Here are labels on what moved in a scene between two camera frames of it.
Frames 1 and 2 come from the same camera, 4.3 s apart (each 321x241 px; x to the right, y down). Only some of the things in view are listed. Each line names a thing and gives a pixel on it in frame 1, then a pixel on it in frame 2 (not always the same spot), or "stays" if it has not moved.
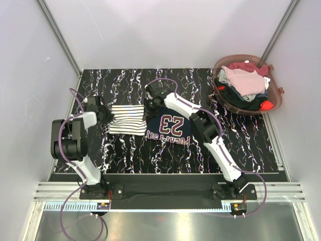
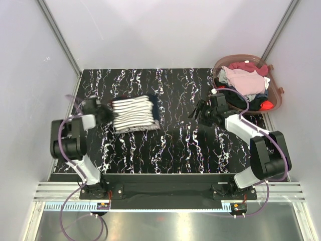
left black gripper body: [107, 116] stays
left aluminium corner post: [58, 35] stays
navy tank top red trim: [169, 125] to [152, 97]
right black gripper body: [151, 108] to [210, 113]
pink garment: [250, 67] stays
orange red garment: [266, 105] stays
